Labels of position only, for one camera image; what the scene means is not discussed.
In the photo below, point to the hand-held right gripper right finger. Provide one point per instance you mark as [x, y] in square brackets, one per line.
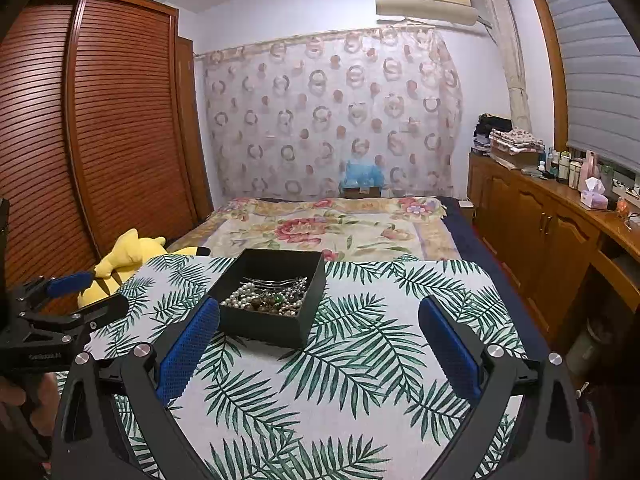
[450, 355]

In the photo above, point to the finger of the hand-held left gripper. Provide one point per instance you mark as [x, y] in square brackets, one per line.
[107, 307]
[70, 282]

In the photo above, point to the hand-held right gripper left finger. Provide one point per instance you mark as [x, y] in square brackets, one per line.
[192, 350]

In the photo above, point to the black jewelry box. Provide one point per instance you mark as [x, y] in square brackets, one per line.
[270, 330]

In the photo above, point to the silver hairpin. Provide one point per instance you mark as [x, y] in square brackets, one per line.
[275, 282]

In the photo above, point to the person's left hand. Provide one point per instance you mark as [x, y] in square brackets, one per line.
[47, 395]

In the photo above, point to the yellow plush toy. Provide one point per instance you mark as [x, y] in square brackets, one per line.
[125, 260]

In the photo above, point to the green leaf print tablecloth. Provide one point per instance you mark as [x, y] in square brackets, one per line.
[350, 360]

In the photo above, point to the navy bed sheet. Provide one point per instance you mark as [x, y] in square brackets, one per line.
[480, 255]

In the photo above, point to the grey waste bin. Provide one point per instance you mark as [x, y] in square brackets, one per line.
[585, 347]

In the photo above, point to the brown slatted wooden wardrobe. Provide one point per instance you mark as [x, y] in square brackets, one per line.
[110, 135]

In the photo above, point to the long wooden cabinet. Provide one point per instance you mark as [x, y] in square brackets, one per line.
[540, 230]

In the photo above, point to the floral bed blanket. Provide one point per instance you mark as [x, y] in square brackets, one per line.
[310, 230]

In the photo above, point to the blue plush toy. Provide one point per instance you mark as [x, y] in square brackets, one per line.
[361, 174]

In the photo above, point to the white tissue holder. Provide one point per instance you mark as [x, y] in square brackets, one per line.
[594, 194]

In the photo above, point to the row of cosmetic bottles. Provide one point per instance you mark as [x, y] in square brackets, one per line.
[570, 167]

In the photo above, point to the stack of folded floral fabrics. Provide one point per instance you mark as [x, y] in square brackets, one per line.
[517, 141]

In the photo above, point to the pile of dark clothes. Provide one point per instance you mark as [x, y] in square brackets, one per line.
[492, 125]

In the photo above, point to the circle patterned sheer curtain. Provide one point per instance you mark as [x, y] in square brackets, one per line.
[330, 110]

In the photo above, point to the beige tied curtain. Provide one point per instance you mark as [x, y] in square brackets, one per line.
[510, 60]

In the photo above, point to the grey window blind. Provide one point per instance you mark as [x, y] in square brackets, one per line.
[600, 60]

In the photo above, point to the beige air conditioner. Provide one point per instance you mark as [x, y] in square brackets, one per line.
[425, 0]

